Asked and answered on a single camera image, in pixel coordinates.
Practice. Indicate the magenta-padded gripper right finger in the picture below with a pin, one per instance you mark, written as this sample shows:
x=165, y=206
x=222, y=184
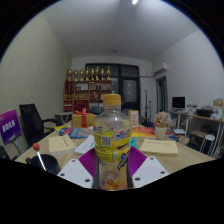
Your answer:
x=150, y=170

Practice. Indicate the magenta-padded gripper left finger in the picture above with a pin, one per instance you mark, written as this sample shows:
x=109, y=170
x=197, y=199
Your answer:
x=74, y=172

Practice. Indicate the yellow-capped clear drink bottle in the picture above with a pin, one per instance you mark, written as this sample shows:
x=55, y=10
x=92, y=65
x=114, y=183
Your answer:
x=112, y=140

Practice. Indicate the pale yellow notepad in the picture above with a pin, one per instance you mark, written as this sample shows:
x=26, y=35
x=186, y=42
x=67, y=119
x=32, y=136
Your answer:
x=159, y=147

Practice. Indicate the black cup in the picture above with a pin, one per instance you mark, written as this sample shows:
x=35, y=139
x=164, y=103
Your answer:
x=50, y=162

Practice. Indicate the white paper sheet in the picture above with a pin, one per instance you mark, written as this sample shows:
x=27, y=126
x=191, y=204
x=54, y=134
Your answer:
x=85, y=145

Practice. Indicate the cream notebook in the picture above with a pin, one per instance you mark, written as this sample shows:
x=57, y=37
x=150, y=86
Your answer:
x=61, y=144

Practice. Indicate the orange book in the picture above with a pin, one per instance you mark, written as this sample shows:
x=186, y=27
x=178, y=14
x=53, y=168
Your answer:
x=144, y=132

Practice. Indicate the blue printed packet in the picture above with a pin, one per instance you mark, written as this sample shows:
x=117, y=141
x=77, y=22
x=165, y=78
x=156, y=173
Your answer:
x=75, y=132

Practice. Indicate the red-tipped white stick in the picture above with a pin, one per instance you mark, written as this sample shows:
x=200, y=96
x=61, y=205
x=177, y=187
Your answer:
x=36, y=146

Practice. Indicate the potted pink flower plant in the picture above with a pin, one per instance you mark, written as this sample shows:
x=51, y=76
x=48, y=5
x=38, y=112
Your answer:
x=162, y=121

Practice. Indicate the yellow gift box red ribbon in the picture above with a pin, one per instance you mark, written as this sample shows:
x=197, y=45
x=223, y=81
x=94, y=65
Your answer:
x=80, y=120

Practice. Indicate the orange carton box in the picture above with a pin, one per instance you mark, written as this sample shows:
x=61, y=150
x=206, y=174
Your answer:
x=134, y=117

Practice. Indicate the small round white table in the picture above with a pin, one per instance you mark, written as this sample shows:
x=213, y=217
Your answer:
x=63, y=115

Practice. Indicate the black office chair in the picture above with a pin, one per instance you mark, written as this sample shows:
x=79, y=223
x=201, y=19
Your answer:
x=31, y=121

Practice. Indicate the white round stool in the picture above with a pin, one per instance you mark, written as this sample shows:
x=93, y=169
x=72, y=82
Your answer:
x=209, y=137

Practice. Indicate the wooden side desk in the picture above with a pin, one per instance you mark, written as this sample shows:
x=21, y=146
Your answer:
x=200, y=118

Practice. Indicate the computer monitor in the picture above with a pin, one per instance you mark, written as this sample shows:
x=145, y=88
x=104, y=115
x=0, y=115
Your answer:
x=178, y=102

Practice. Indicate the black box on desk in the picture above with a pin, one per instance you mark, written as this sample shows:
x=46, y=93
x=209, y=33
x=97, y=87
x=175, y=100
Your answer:
x=204, y=113

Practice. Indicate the purple sign board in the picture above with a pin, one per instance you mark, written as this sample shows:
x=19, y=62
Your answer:
x=9, y=126

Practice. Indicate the wooden shelf unit with trophies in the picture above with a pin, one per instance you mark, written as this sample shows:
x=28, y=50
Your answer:
x=87, y=93

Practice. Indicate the black framed glass door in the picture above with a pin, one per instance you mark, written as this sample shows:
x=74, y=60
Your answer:
x=128, y=90

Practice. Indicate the white air conditioner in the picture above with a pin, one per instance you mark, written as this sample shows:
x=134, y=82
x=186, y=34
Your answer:
x=160, y=68

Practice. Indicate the ceiling tube light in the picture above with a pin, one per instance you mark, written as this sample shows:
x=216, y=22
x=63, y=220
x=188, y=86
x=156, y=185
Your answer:
x=135, y=1

